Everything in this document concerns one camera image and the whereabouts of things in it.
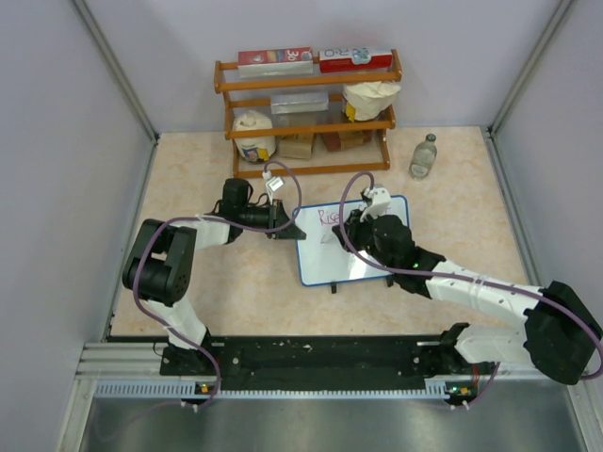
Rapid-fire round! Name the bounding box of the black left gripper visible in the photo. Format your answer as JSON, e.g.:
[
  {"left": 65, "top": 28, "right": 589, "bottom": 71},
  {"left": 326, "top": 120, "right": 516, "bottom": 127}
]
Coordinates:
[{"left": 239, "top": 199, "right": 305, "bottom": 240}]

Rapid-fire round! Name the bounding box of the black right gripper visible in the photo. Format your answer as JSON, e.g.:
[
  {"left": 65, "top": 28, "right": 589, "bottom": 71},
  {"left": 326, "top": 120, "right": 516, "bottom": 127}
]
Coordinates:
[{"left": 334, "top": 207, "right": 398, "bottom": 273}]

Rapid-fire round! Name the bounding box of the blue-framed whiteboard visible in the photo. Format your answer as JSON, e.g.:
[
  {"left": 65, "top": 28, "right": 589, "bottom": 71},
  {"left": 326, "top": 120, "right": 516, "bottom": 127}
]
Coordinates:
[{"left": 295, "top": 202, "right": 387, "bottom": 287}]

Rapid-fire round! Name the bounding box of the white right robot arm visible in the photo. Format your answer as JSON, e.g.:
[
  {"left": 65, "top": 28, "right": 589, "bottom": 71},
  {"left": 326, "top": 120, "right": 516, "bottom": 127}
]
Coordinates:
[{"left": 332, "top": 209, "right": 602, "bottom": 385}]

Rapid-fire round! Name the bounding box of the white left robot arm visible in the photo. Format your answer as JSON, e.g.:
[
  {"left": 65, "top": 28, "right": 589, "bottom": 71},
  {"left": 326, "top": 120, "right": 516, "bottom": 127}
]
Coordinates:
[{"left": 122, "top": 176, "right": 306, "bottom": 374}]

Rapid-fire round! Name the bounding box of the brown box under shelf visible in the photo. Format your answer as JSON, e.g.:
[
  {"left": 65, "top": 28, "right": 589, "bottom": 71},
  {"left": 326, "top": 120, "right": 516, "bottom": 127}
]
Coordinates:
[{"left": 278, "top": 134, "right": 315, "bottom": 160}]

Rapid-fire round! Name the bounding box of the brown block under shelf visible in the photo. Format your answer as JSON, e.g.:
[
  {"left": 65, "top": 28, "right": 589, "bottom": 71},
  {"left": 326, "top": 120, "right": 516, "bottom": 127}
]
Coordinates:
[{"left": 320, "top": 130, "right": 372, "bottom": 153}]

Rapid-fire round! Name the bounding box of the white cloth bag left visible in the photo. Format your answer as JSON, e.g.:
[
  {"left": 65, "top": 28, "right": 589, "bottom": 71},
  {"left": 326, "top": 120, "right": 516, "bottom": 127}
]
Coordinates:
[{"left": 233, "top": 110, "right": 276, "bottom": 163}]

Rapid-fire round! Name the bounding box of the white cloth bag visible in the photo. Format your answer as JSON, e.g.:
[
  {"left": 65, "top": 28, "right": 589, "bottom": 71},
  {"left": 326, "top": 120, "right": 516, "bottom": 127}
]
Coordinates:
[
  {"left": 233, "top": 110, "right": 276, "bottom": 163},
  {"left": 342, "top": 82, "right": 400, "bottom": 122}
]

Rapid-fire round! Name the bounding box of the clear glass bottle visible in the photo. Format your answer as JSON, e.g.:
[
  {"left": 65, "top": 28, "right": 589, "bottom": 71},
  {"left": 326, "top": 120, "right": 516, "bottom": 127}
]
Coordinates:
[{"left": 409, "top": 134, "right": 437, "bottom": 180}]

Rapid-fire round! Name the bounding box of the clear plastic box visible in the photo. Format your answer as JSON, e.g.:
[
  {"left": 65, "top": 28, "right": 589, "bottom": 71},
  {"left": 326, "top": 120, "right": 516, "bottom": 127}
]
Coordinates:
[{"left": 270, "top": 92, "right": 329, "bottom": 115}]

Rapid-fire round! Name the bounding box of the white cloth bag right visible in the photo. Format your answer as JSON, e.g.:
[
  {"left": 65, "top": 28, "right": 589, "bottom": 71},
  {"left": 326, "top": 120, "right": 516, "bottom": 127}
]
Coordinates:
[{"left": 342, "top": 82, "right": 400, "bottom": 122}]

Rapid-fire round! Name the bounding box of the wooden shelf rack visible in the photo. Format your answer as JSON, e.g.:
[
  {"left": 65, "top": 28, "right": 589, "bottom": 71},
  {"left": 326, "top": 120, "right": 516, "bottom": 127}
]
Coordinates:
[{"left": 213, "top": 49, "right": 402, "bottom": 178}]

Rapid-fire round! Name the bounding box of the red toothpaste box right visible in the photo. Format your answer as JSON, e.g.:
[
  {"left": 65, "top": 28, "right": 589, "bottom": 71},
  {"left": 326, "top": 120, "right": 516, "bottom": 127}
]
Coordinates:
[{"left": 318, "top": 47, "right": 393, "bottom": 73}]

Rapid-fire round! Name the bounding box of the red toothpaste box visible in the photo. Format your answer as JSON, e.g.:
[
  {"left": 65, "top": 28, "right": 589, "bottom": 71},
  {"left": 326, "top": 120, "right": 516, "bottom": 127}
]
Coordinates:
[
  {"left": 318, "top": 47, "right": 393, "bottom": 73},
  {"left": 237, "top": 47, "right": 314, "bottom": 78}
]

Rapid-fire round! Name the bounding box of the red toothpaste box left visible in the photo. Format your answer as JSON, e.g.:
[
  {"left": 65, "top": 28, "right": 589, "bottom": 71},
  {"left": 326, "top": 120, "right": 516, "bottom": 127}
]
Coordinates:
[{"left": 237, "top": 47, "right": 314, "bottom": 78}]

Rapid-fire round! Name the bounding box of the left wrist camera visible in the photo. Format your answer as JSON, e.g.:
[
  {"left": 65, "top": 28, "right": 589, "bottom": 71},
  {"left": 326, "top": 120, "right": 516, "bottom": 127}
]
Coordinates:
[{"left": 262, "top": 169, "right": 285, "bottom": 197}]

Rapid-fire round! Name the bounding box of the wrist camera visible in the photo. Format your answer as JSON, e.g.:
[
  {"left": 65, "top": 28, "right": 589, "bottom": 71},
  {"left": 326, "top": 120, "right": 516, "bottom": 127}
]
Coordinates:
[
  {"left": 262, "top": 169, "right": 285, "bottom": 197},
  {"left": 360, "top": 184, "right": 391, "bottom": 222}
]

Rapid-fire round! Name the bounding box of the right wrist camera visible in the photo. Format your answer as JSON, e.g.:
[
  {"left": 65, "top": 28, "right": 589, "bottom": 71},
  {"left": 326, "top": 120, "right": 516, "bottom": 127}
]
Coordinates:
[{"left": 360, "top": 184, "right": 391, "bottom": 222}]

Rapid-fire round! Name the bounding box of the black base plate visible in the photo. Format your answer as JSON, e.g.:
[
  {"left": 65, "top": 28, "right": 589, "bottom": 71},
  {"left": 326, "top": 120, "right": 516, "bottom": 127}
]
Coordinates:
[{"left": 159, "top": 335, "right": 473, "bottom": 392}]

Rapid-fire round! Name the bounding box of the grey cable duct rail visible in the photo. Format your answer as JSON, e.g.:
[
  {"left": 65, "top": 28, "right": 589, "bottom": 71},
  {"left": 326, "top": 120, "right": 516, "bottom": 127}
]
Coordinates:
[{"left": 93, "top": 374, "right": 477, "bottom": 400}]

